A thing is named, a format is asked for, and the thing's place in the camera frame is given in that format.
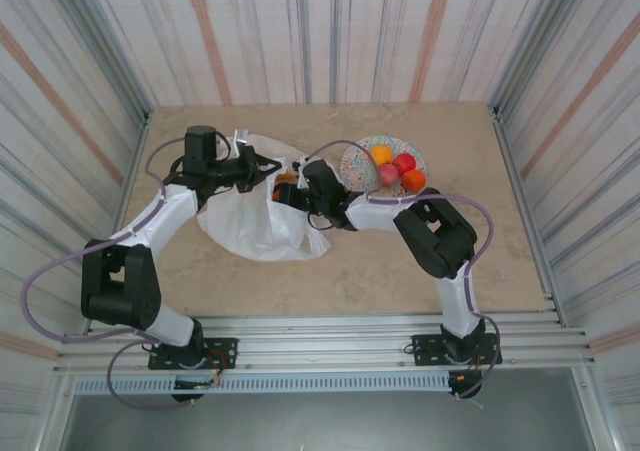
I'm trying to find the white plastic bag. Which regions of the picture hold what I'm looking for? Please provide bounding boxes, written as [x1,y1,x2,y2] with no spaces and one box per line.
[195,131,331,262]

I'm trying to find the round speckled colourful plate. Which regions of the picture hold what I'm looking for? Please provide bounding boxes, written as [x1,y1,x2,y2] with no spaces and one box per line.
[338,134,429,198]

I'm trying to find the aluminium side rail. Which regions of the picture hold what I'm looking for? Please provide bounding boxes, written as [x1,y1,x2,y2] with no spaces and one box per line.
[489,104,569,328]
[82,110,154,335]

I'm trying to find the aluminium mounting rail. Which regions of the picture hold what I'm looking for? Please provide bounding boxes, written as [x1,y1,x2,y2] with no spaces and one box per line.
[53,309,599,376]

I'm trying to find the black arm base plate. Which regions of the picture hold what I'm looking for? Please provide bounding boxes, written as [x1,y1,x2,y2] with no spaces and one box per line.
[410,331,502,367]
[148,337,239,371]

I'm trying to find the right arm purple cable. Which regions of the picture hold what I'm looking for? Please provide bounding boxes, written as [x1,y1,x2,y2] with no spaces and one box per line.
[305,140,503,400]

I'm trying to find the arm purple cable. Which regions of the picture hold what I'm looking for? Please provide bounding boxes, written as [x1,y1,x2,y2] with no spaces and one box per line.
[305,140,503,400]
[20,138,222,413]

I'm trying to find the thin red base wires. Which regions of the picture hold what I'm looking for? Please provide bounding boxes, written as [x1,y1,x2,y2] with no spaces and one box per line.
[207,348,224,387]
[462,353,486,380]

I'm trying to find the white slotted cable duct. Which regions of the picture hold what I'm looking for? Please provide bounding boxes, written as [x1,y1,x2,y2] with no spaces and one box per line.
[73,373,451,396]

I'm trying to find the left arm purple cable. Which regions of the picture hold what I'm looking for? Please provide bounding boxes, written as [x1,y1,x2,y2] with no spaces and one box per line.
[20,138,222,413]

